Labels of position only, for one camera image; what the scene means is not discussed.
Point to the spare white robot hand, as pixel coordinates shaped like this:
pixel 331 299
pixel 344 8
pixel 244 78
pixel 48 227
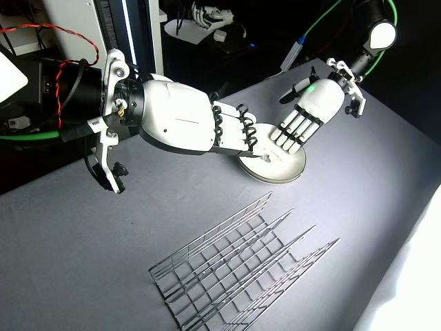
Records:
pixel 220 15

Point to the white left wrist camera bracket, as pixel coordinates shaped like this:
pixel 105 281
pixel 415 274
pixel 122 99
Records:
pixel 358 98

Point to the black device with blue light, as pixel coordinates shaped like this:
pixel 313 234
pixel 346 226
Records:
pixel 252 45

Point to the small white charger block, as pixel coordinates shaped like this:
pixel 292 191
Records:
pixel 220 35

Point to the white robot column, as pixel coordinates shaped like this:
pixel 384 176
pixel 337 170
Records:
pixel 79 20

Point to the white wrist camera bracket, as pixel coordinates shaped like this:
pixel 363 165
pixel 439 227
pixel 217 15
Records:
pixel 358 98
pixel 110 69

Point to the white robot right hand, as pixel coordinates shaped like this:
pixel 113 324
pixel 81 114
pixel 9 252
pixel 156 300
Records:
pixel 175 117

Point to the white sheet under spare hand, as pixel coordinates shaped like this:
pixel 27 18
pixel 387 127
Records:
pixel 186 32

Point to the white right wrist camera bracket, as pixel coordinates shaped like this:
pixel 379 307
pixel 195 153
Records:
pixel 110 69

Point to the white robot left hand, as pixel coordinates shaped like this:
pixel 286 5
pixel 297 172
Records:
pixel 320 100

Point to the grey adapter with blue plug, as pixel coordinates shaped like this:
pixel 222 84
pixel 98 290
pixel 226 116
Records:
pixel 291 55

